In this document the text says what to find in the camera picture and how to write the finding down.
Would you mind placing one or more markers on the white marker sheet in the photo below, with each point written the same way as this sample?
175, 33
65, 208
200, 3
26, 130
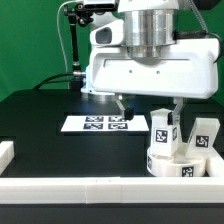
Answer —
104, 124

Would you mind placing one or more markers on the white round stool seat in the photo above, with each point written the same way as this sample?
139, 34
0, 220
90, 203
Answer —
178, 165

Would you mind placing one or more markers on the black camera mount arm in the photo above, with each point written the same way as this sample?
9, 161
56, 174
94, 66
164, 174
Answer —
77, 16

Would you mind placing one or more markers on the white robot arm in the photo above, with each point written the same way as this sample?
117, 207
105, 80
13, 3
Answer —
143, 54

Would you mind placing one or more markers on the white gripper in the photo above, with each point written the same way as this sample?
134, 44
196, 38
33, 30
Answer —
186, 69

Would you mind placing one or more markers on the white U-shaped fence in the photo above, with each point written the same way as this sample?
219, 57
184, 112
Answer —
208, 189

